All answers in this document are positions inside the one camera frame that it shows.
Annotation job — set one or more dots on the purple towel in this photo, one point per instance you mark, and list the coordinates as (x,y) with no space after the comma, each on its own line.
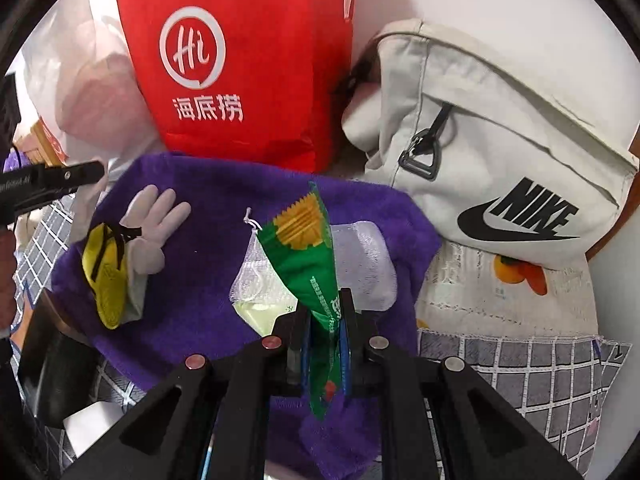
(210,220)

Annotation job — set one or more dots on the person's left forearm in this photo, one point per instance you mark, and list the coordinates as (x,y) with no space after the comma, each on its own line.
(5,275)

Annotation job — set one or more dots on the white sock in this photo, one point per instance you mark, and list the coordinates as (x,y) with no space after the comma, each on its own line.
(150,240)

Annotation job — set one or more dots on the red paper bag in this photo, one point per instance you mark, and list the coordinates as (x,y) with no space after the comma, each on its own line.
(260,60)

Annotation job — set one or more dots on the checkered blanket with stars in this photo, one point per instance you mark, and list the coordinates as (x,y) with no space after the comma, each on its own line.
(525,375)

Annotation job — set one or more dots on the yellow black sock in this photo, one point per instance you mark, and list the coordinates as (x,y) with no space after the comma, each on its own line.
(107,285)

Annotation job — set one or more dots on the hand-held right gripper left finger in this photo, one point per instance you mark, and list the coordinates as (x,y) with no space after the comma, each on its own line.
(302,355)

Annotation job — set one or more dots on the dark tin box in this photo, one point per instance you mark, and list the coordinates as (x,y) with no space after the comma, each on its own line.
(55,360)

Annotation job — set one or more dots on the light green sock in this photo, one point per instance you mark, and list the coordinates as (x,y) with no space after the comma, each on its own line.
(134,300)

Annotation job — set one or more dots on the white plastic shopping bag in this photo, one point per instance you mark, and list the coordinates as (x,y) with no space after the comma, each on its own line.
(90,85)

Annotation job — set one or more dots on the grey waist bag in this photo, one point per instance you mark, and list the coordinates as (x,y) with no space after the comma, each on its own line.
(500,125)

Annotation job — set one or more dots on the green tissue packet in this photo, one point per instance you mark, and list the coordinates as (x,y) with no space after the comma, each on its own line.
(305,270)

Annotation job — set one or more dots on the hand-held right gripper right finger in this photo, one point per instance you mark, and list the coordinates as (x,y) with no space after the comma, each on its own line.
(346,350)

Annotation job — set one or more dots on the bedsheet with orange print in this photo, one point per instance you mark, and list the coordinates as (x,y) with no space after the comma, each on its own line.
(465,290)

